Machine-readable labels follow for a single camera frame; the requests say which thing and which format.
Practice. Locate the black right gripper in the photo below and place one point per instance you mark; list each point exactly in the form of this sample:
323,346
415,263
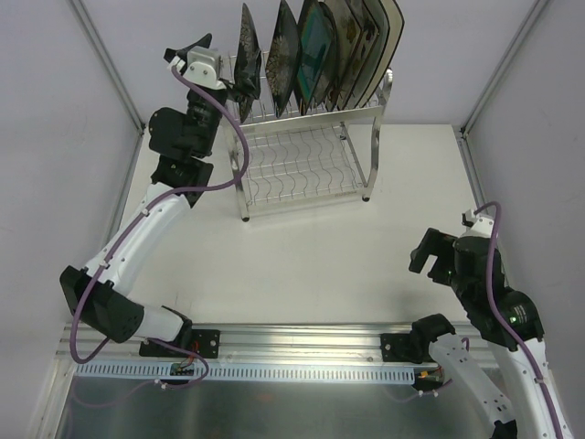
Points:
439,255

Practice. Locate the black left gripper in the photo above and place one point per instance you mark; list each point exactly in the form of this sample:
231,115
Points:
195,48

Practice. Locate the dark floral square plate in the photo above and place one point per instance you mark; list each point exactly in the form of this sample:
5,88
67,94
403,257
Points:
283,60

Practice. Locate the black square plate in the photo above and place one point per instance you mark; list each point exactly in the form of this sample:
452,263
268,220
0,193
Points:
315,39

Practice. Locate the round silver-rimmed plate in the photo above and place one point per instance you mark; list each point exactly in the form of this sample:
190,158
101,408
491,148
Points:
328,78

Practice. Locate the colourful flower plate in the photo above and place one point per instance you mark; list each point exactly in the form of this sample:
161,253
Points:
367,39
356,34

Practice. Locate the white square plate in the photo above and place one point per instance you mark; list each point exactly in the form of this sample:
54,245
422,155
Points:
392,28
368,77

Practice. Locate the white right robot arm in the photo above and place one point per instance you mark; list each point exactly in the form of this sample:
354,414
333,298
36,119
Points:
506,319

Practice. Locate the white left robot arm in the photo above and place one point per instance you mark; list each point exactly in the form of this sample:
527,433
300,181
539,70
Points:
98,293

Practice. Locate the stainless steel dish rack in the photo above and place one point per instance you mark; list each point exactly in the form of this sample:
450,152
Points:
315,159

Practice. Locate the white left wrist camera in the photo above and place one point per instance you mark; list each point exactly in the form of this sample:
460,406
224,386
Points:
200,66

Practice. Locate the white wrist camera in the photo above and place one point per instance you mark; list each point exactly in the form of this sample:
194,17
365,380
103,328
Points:
200,66
480,221

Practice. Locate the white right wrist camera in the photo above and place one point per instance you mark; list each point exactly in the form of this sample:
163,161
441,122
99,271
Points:
480,221

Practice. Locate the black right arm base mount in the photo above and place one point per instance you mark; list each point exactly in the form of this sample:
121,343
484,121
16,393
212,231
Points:
407,345

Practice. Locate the aluminium rail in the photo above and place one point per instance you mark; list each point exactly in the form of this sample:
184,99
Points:
348,345

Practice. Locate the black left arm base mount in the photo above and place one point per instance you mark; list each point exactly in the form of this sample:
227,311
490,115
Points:
202,341

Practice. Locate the white slotted cable duct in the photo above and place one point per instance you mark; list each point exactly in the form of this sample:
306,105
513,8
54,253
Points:
144,370

